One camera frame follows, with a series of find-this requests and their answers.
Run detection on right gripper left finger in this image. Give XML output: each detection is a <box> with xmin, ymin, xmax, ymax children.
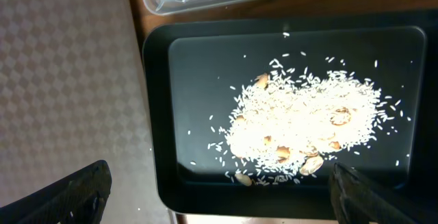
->
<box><xmin>1</xmin><ymin>160</ymin><xmax>112</xmax><ymax>224</ymax></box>

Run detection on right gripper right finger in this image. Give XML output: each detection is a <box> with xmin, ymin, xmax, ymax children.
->
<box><xmin>328</xmin><ymin>162</ymin><xmax>420</xmax><ymax>224</ymax></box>

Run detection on rice food waste pile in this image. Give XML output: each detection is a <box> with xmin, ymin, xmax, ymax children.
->
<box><xmin>187</xmin><ymin>32</ymin><xmax>413</xmax><ymax>187</ymax></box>

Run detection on black waste tray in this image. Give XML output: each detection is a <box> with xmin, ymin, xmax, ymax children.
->
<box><xmin>143</xmin><ymin>10</ymin><xmax>437</xmax><ymax>219</ymax></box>

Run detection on brown serving tray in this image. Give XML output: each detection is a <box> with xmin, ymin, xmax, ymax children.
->
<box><xmin>1</xmin><ymin>0</ymin><xmax>170</xmax><ymax>223</ymax></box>

